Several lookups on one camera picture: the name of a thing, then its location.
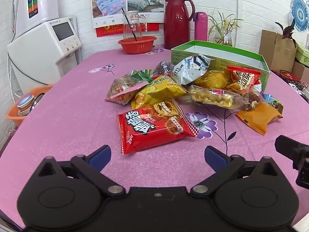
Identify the white water dispenser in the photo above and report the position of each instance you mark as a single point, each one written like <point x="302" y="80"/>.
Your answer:
<point x="36" y="53"/>

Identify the dark stirring stick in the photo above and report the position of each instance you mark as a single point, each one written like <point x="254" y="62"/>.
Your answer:
<point x="130" y="26"/>

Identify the red flat box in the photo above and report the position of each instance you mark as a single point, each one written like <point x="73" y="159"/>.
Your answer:
<point x="284" y="75"/>

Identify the plain orange snack packet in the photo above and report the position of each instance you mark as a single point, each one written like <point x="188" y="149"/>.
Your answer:
<point x="258" y="117"/>

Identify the orange plastic basket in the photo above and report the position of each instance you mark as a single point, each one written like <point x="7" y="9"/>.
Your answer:
<point x="14" y="118"/>

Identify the yellow chips packet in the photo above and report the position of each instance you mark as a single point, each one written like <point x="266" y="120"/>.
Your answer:
<point x="157" y="89"/>

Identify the pink-edged clear cracker packet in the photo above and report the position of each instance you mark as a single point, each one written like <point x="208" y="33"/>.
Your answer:
<point x="120" y="87"/>

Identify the red thermos jug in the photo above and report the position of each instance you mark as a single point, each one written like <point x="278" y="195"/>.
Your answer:
<point x="176" y="24"/>

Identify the clear packet of dark dates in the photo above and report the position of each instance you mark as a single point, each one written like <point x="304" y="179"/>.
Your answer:
<point x="163" y="69"/>

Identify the yellow clear snack packet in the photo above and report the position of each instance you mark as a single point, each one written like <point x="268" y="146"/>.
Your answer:
<point x="212" y="79"/>

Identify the green shoe box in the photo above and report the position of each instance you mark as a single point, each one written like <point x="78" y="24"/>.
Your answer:
<point x="303" y="55"/>

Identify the clear packet of puffed snacks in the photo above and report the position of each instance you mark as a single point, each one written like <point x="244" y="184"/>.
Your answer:
<point x="212" y="98"/>

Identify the large brown cardboard box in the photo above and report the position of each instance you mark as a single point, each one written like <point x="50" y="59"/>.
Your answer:
<point x="272" y="50"/>

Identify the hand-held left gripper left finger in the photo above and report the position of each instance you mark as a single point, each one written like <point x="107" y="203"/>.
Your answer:
<point x="100" y="156"/>

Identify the green pea packet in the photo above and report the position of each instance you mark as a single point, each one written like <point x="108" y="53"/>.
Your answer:
<point x="142" y="75"/>

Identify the large blue mandala wall decoration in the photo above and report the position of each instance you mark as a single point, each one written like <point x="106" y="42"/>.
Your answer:
<point x="300" y="14"/>

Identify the small brown cardboard box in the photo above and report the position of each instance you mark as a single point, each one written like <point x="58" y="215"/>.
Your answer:
<point x="299" y="70"/>

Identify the red and orange snack packet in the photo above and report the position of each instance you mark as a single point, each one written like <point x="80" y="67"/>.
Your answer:
<point x="243" y="77"/>

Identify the clear packet of red jujubes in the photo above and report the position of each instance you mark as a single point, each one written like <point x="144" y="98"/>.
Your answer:
<point x="253" y="99"/>

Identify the ceramic bowl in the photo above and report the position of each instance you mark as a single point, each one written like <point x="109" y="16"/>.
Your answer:
<point x="25" y="100"/>

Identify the purple leaf plant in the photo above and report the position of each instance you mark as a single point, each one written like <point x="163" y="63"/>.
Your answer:
<point x="287" y="32"/>

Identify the white and blue snack packet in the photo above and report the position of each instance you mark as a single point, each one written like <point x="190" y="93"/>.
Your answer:
<point x="190" y="70"/>

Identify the red plastic basin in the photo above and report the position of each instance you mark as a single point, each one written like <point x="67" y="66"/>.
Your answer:
<point x="135" y="47"/>

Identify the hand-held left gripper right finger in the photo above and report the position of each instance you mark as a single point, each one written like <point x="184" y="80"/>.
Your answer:
<point x="214" y="158"/>

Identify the large red snack packet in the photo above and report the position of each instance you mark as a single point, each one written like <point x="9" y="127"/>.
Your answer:
<point x="149" y="128"/>

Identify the pink-patterned bedding wall poster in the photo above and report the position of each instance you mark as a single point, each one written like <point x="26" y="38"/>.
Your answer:
<point x="108" y="0"/>

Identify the white wall-mounted water purifier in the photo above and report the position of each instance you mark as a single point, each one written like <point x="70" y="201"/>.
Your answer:
<point x="48" y="0"/>

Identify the green cardboard box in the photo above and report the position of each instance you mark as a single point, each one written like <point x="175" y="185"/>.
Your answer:
<point x="177" y="55"/>

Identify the pink floral tablecloth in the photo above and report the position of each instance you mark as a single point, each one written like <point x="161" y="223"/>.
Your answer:
<point x="72" y="101"/>

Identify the pink insulated bottle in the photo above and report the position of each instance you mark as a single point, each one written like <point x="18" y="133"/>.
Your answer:
<point x="200" y="29"/>

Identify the glass carafe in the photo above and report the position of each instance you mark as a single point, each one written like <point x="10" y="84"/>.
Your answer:
<point x="131" y="29"/>

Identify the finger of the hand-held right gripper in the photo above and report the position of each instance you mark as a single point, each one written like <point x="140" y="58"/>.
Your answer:
<point x="289" y="149"/>

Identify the plant in glass vase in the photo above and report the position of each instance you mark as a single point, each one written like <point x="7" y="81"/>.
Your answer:
<point x="227" y="38"/>

